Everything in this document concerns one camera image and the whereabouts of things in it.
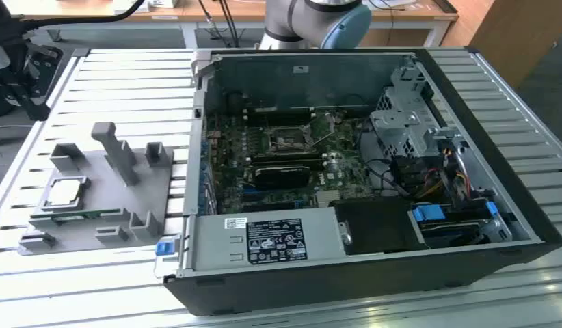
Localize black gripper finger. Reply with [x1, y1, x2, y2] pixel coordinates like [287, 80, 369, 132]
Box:
[0, 81, 24, 119]
[24, 42, 64, 121]

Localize silver CPU green edge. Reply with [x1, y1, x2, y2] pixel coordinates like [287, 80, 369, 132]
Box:
[47, 178, 86, 206]

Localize black RAM slot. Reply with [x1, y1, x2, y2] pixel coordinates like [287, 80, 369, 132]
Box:
[249, 107, 315, 118]
[249, 115, 315, 126]
[250, 159, 322, 166]
[250, 154, 322, 161]

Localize CPU socket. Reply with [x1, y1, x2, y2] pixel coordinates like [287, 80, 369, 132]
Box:
[266, 126, 318, 154]

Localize wooden desk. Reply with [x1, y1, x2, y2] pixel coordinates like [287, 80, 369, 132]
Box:
[11, 0, 460, 49]

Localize grey plastic parts rack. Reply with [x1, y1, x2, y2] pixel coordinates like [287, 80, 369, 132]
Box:
[16, 122, 187, 256]

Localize green RAM stick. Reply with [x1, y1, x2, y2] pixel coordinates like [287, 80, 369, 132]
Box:
[52, 210, 127, 221]

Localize metal socket cover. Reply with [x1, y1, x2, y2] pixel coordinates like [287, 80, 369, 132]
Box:
[262, 125, 313, 137]

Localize blue case latch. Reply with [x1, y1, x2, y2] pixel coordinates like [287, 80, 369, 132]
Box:
[155, 238, 181, 258]

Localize silver power supply box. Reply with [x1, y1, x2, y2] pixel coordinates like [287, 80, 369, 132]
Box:
[185, 214, 351, 271]

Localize black graphics card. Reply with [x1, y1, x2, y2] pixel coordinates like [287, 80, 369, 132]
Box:
[253, 165, 311, 191]

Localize thin metal locking lever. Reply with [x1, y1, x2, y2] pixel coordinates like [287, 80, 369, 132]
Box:
[315, 111, 339, 146]

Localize black power supply label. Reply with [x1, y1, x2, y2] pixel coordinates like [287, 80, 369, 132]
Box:
[246, 218, 309, 264]

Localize green motherboard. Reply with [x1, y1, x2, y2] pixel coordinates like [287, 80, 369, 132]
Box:
[202, 111, 379, 217]

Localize silver metal drive cage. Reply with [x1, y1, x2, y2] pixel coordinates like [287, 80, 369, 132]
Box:
[370, 64, 460, 162]

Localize black open PC case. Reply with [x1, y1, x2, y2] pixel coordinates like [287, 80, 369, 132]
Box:
[163, 46, 562, 317]

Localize hard disk in blue carrier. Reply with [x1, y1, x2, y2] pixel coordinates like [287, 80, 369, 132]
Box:
[412, 201, 489, 247]

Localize wooden cabinet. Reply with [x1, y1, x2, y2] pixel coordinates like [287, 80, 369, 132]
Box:
[440, 0, 562, 90]

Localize thick black hose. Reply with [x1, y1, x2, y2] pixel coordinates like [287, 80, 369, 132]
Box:
[15, 0, 146, 29]

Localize black hanging cables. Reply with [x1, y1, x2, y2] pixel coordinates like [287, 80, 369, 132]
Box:
[198, 0, 247, 49]

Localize black wire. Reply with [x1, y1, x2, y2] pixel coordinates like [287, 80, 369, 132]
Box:
[359, 129, 416, 196]

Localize coloured wire bundle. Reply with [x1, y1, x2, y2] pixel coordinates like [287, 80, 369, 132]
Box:
[417, 146, 474, 200]

